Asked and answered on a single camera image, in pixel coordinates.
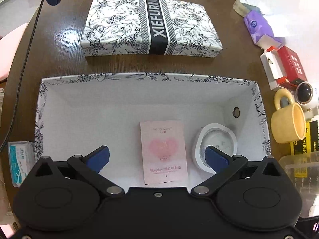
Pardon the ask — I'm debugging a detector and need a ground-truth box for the yellow black box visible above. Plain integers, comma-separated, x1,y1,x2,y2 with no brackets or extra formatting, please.
289,120,319,179

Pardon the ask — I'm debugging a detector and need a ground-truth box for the green tape roll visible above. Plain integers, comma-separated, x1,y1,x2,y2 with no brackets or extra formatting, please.
232,0,251,18

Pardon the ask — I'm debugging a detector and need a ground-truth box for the yellow ceramic mug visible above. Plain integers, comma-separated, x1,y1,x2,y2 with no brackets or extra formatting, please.
271,88,306,144

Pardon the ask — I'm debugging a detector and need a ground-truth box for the pink heart cosmetic box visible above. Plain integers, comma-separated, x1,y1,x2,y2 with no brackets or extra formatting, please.
140,120,188,185

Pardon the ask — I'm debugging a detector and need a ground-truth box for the floral box lid XIEFURN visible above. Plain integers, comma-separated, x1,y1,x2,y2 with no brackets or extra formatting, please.
81,0,223,58

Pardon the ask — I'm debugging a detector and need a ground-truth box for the open floral white box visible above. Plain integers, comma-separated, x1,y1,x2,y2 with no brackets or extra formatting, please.
35,73,271,190

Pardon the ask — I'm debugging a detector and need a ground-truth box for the purple tissue pack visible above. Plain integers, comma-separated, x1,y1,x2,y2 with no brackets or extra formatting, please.
244,10,283,50

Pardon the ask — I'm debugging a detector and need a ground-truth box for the white round camera gadget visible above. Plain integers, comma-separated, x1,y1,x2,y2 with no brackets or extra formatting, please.
295,81,318,122

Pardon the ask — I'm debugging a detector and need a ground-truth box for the white round compact case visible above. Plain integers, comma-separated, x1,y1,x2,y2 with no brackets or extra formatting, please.
192,123,238,174

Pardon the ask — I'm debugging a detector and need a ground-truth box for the clear plastic water bottle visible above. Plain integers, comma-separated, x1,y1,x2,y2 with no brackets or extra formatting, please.
279,151,318,218

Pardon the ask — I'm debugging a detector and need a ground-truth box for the clear dental floss box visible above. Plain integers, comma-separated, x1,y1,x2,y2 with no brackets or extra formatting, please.
8,141,36,188

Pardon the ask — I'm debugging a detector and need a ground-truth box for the black braided cable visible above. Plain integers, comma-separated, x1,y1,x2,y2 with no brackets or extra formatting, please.
0,0,45,152

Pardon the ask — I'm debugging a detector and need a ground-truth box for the red and white carton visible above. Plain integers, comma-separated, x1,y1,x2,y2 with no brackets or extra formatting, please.
260,46,307,91

